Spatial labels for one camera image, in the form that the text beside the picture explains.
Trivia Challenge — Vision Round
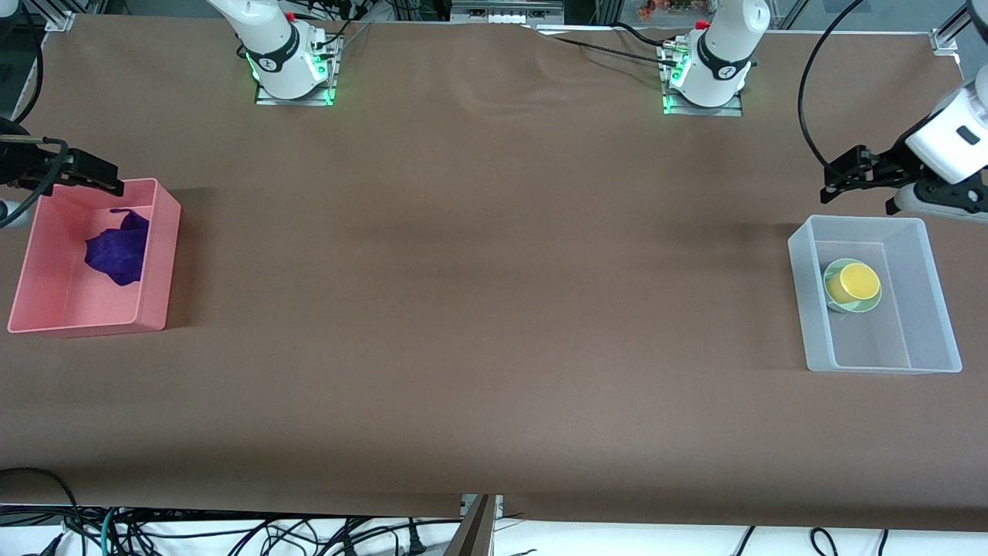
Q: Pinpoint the purple cloth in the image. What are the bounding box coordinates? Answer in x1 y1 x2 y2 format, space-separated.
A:
85 208 151 287

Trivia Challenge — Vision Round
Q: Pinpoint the yellow cup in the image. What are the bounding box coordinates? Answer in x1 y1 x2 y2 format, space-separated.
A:
825 262 881 304

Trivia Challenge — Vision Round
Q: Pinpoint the green bowl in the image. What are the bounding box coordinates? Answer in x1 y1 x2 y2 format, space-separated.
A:
823 258 883 314

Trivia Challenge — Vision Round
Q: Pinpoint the pink plastic bin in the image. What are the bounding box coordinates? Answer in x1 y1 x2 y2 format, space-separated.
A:
8 178 182 338

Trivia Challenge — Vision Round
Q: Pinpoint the clear plastic bin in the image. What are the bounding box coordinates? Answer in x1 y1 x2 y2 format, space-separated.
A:
787 215 963 375

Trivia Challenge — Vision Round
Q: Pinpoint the grey background device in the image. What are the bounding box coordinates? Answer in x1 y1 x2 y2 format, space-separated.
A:
451 0 565 25

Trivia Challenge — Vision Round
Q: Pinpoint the grey table leg beam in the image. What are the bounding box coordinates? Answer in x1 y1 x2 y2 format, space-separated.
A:
442 494 496 556

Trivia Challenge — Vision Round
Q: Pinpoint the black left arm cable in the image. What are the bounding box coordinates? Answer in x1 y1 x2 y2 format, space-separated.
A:
797 0 866 170

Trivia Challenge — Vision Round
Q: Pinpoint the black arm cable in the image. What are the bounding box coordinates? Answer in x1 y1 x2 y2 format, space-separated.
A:
797 0 866 170
0 0 69 229

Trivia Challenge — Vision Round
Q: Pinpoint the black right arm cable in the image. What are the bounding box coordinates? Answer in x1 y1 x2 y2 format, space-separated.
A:
0 0 69 229

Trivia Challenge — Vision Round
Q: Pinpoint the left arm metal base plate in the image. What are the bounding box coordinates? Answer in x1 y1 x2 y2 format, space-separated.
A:
661 42 744 117

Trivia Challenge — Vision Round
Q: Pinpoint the long black table cable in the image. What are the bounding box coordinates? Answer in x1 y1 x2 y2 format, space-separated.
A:
523 25 668 66

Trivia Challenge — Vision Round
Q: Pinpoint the black looped floor cable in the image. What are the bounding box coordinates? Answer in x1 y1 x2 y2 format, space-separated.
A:
0 466 82 541

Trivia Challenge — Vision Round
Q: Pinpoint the black plug with cable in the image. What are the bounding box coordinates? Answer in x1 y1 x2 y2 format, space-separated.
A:
370 519 427 555

